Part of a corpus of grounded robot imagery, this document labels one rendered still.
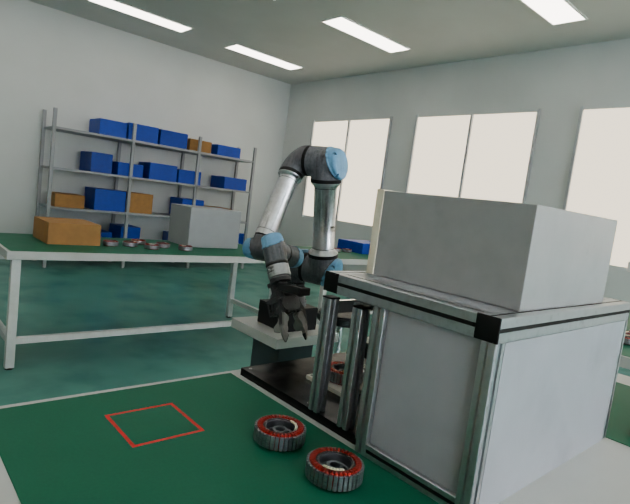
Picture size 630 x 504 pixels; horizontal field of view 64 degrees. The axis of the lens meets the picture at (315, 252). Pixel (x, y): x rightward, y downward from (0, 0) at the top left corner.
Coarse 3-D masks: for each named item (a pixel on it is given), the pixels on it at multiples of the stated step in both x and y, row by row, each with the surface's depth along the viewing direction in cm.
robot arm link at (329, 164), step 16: (304, 160) 187; (320, 160) 184; (336, 160) 182; (320, 176) 185; (336, 176) 184; (320, 192) 188; (336, 192) 191; (320, 208) 190; (320, 224) 192; (320, 240) 193; (320, 256) 193; (336, 256) 196; (304, 272) 198; (320, 272) 195
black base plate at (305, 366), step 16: (256, 368) 147; (272, 368) 149; (288, 368) 150; (304, 368) 152; (256, 384) 140; (272, 384) 136; (288, 384) 138; (304, 384) 139; (288, 400) 130; (304, 400) 128; (336, 400) 131; (320, 416) 121; (336, 416) 121; (336, 432) 117; (352, 432) 113
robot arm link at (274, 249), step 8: (264, 240) 167; (272, 240) 166; (280, 240) 167; (264, 248) 166; (272, 248) 165; (280, 248) 166; (288, 248) 170; (264, 256) 167; (272, 256) 164; (280, 256) 164; (288, 256) 170; (272, 264) 167
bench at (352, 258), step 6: (300, 246) 560; (306, 246) 569; (342, 252) 553; (354, 252) 571; (342, 258) 492; (348, 258) 499; (354, 258) 506; (360, 258) 513; (366, 258) 521; (348, 264) 493; (354, 264) 498; (360, 264) 504; (366, 264) 510; (270, 288) 542; (270, 294) 542; (324, 294) 482; (318, 300) 485; (318, 306) 485; (372, 312) 534; (318, 324) 484
